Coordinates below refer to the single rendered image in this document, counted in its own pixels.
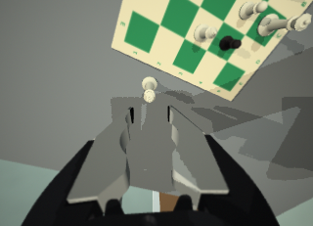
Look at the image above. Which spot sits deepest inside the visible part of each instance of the black chess pawn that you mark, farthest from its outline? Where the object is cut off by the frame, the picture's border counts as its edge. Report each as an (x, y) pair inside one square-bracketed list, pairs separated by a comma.
[(228, 42)]

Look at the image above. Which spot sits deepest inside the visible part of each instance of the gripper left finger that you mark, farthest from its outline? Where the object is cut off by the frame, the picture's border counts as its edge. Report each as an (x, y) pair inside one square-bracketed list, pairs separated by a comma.
[(97, 173)]

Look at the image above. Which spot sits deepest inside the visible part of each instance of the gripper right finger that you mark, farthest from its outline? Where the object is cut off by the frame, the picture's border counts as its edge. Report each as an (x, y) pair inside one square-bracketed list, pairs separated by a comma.
[(217, 184)]

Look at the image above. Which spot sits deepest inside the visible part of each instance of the green and cream chessboard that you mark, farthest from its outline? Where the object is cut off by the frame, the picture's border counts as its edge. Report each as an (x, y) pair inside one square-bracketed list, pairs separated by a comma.
[(161, 34)]

